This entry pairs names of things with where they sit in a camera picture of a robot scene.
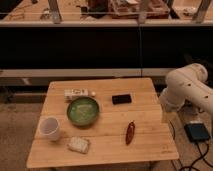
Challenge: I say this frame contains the white plastic cup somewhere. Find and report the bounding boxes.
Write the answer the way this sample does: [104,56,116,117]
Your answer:
[39,117,60,141]

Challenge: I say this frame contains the green ceramic bowl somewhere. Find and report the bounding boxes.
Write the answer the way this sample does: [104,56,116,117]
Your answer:
[67,97,100,126]

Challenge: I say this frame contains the long metal shelf rail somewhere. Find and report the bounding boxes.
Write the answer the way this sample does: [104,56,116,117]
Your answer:
[0,68,172,86]

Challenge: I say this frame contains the red chili pepper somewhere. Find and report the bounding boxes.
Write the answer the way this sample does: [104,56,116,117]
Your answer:
[125,122,135,145]

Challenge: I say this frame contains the black power box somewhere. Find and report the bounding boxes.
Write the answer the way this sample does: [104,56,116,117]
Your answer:
[184,123,210,142]

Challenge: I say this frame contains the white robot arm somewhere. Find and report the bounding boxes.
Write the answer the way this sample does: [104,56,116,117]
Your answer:
[159,63,213,117]

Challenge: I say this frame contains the white sponge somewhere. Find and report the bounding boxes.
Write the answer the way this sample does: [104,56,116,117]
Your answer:
[68,137,90,154]

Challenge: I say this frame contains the black rectangular block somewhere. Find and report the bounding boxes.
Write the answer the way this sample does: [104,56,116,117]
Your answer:
[112,94,132,105]

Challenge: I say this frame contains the wooden table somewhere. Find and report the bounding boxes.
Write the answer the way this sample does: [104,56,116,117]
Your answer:
[27,78,179,169]

